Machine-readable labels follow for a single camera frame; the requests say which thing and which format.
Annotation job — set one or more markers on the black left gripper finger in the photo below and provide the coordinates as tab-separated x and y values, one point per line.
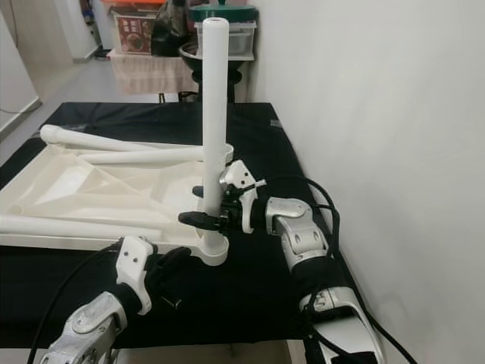
173	261

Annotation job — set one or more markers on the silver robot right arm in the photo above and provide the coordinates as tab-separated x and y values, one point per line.
299	231

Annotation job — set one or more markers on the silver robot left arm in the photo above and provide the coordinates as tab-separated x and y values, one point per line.
95	326

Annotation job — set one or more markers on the white plastic children table top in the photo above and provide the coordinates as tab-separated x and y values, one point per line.
91	189

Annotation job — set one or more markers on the black tablecloth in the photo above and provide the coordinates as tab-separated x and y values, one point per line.
159	115

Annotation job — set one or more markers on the grey tape patch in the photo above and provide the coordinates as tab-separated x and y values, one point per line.
274	122

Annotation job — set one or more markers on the black round stool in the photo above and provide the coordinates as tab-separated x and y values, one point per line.
195	77

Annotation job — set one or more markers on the beige cloth covered table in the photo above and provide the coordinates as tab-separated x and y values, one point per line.
151	74

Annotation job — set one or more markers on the black wok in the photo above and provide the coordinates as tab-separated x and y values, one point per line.
189	59

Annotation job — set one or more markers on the small clear plastic bag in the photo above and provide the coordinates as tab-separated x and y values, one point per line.
70	126

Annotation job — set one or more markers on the clear plastic storage container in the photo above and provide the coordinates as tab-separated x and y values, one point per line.
242	39

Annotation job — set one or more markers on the glossy black bag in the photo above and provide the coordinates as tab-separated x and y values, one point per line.
170	34

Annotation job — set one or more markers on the storage box with orange lid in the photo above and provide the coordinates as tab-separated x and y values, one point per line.
132	34

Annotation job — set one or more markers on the green pot lid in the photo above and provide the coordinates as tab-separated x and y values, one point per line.
242	13

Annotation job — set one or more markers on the white appliance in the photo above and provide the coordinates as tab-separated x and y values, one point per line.
95	26

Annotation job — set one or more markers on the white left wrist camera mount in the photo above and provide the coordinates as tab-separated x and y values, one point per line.
135	262

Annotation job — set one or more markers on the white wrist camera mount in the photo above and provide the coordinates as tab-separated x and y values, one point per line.
239	176
135	262

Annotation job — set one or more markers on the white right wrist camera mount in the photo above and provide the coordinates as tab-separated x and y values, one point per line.
239	176

